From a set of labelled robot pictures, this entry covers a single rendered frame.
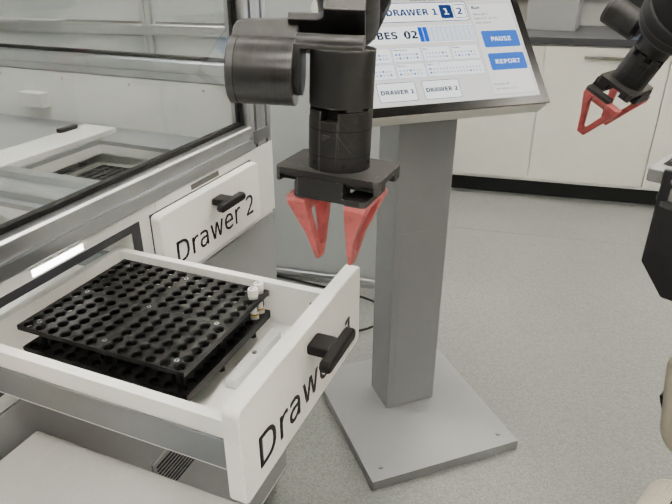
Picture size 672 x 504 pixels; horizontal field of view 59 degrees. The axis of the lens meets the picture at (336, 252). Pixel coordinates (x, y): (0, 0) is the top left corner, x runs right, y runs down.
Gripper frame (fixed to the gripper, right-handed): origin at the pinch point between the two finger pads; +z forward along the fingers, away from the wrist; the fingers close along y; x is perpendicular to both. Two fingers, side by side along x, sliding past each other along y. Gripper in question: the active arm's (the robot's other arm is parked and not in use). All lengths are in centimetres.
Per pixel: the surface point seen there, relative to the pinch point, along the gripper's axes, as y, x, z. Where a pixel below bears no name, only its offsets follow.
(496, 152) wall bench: 22, -296, 71
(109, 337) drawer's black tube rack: 22.0, 9.5, 11.0
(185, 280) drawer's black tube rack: 22.1, -4.2, 10.8
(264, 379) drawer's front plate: 1.4, 12.3, 7.6
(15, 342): 36.4, 10.0, 15.6
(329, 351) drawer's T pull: -1.3, 4.1, 9.0
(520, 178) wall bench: 6, -300, 85
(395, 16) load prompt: 24, -89, -15
